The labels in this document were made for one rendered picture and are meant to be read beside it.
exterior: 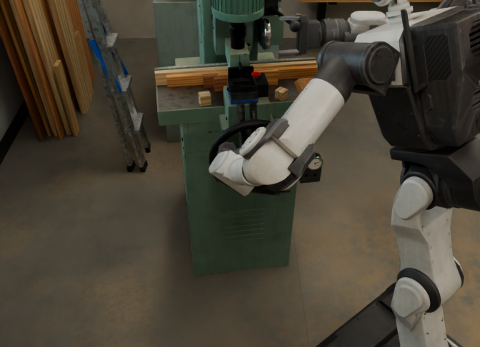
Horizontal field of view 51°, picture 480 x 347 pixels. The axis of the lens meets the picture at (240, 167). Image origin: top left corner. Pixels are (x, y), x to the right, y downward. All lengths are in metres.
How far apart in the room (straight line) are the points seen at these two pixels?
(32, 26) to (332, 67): 2.12
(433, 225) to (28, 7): 2.25
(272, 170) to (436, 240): 0.63
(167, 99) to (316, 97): 0.83
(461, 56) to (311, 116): 0.33
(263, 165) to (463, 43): 0.48
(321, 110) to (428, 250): 0.61
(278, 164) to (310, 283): 1.34
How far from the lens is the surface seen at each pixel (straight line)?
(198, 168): 1.89
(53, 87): 3.12
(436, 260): 1.54
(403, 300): 1.60
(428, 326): 1.72
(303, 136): 1.03
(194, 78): 1.85
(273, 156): 1.04
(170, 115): 1.74
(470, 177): 1.29
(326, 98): 1.07
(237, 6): 1.67
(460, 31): 1.14
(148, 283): 2.34
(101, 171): 2.95
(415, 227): 1.44
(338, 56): 1.12
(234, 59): 1.78
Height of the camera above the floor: 1.84
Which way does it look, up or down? 40 degrees down
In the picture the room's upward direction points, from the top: 1 degrees clockwise
